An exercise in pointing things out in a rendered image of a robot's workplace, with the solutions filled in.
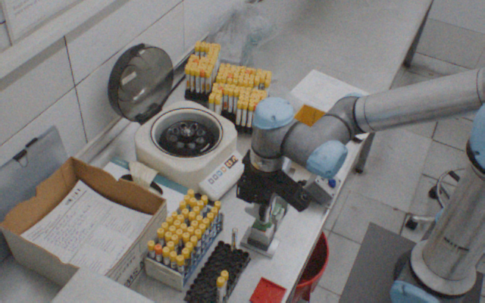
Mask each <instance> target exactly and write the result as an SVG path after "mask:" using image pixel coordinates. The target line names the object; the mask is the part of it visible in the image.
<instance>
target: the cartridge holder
mask: <svg viewBox="0 0 485 303"><path fill-rule="evenodd" d="M251 230H252V228H251V227H250V226H248V228H247V230H246V231H245V233H244V235H243V237H242V238H241V241H240V245H243V246H245V247H247V248H251V249H253V250H255V251H258V252H261V253H262V254H264V255H267V256H270V257H273V256H274V254H275V252H276V250H277V248H278V246H279V244H280V240H281V239H280V238H278V237H276V236H275V232H274V233H273V235H272V237H271V239H270V242H268V244H267V245H265V244H263V243H261V242H258V241H255V239H252V238H250V237H251Z"/></svg>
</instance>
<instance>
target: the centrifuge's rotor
mask: <svg viewBox="0 0 485 303"><path fill-rule="evenodd" d="M181 128H182V129H181ZM159 143H160V148H161V149H163V150H164V151H166V152H168V153H171V154H173V155H179V156H194V155H200V154H203V153H205V152H207V151H209V150H211V149H213V148H214V147H215V137H214V134H213V132H212V131H211V130H210V129H209V128H207V127H205V126H203V124H201V123H200V122H197V121H194V120H182V121H178V122H176V123H173V124H172V126H170V127H168V128H166V129H165V130H164V131H163V132H162V134H161V136H160V139H159Z"/></svg>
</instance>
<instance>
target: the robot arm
mask: <svg viewBox="0 0 485 303"><path fill-rule="evenodd" d="M473 115H476V117H475V119H474V122H473V126H472V131H471V136H470V138H468V141H467V142H466V145H465V155H466V158H467V159H468V165H467V166H466V168H465V170H464V172H463V174H462V176H461V178H460V180H459V181H458V184H457V186H456V188H455V190H454V192H453V193H452V195H451V197H450V199H449V200H448V202H447V204H446V206H445V207H444V208H443V209H442V210H441V211H440V212H439V213H437V214H436V216H435V219H434V220H433V223H432V224H431V225H430V227H429V229H427V231H426V232H425V234H424V235H423V236H422V238H421V241H420V242H419V243H418V244H417V245H416V246H414V247H413V248H410V249H407V250H406V251H404V252H403V253H402V254H401V255H400V256H399V258H398V261H397V262H396V265H395V268H394V276H395V282H394V283H393V287H392V288H391V291H390V297H391V300H392V303H462V301H463V300H464V297H465V296H466V295H467V293H468V292H470V290H471V288H472V287H473V285H474V284H475V281H476V271H477V269H478V267H479V265H480V263H481V261H482V259H483V257H484V255H485V67H482V68H479V69H476V70H469V71H466V72H462V73H457V74H453V75H450V76H446V77H440V78H436V79H433V80H426V81H423V82H419V83H414V84H411V85H406V86H403V87H400V88H397V89H391V90H387V91H383V92H378V93H374V94H371V95H362V94H358V93H356V92H352V93H348V94H346V95H344V96H343V97H342V98H340V99H339V100H337V101H336V103H335V104H334V105H333V107H332V108H331V109H330V110H329V111H327V112H326V113H325V114H324V115H323V116H322V117H321V118H320V119H319V120H318V121H317V122H316V123H314V124H313V126H312V127H308V126H307V124H305V123H303V122H301V121H299V120H297V119H295V118H294V113H293V107H292V105H291V104H290V103H289V102H288V101H287V100H285V99H283V98H279V97H268V98H264V99H262V100H261V101H260V102H259V103H258V104H257V107H256V109H255V117H254V119H253V133H252V147H251V149H248V151H247V152H246V154H245V155H244V157H243V158H242V164H244V169H243V172H242V175H241V176H240V178H239V180H238V182H237V187H236V198H239V199H242V200H243V201H244V202H246V203H248V204H252V203H253V204H254V207H252V208H250V207H245V208H244V211H245V212H246V213H247V214H250V215H251V216H253V217H255V218H256V219H258V221H259V223H260V224H261V225H265V224H266V223H268V220H270V218H271V215H272V213H273V210H274V206H275V204H276V200H277V195H279V196H280V197H281V198H282V199H283V200H285V201H286V203H287V204H290V205H291V206H292V207H293V208H295V209H296V210H297V211H298V212H302V211H304V210H305V209H307V208H308V207H309V205H310V203H311V200H312V194H311V193H310V192H307V191H306V190H305V189H304V188H302V187H301V186H300V185H299V184H298V183H297V182H296V181H295V180H294V179H293V178H292V177H291V176H288V175H287V174H286V173H284V172H283V171H282V169H283V165H284V161H285V157H286V158H289V159H290V160H292V161H295V163H296V164H298V165H300V166H301V167H304V168H305V169H306V170H307V171H309V172H311V173H315V174H317V175H318V176H321V177H323V178H324V179H331V178H333V177H335V176H336V175H337V174H338V172H339V171H340V168H341V167H342V166H343V164H344V161H345V159H346V156H347V152H349V151H347V148H346V145H347V143H349V142H350V141H351V140H352V138H353V137H354V136H357V135H361V134H366V133H374V132H379V131H384V130H393V129H398V128H403V127H412V126H417V125H421V124H422V123H431V122H436V121H440V120H449V119H454V118H459V117H467V116H473ZM238 191H239V194H238Z"/></svg>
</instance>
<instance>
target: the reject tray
mask: <svg viewBox="0 0 485 303"><path fill-rule="evenodd" d="M286 291H287V288H285V287H282V286H280V285H278V284H276V283H274V282H272V281H270V280H266V279H265V278H264V277H261V279H260V281H259V283H258V285H257V286H256V288H255V291H254V292H253V293H252V296H251V298H250V300H249V301H250V302H252V303H281V302H282V300H283V297H284V296H285V294H286Z"/></svg>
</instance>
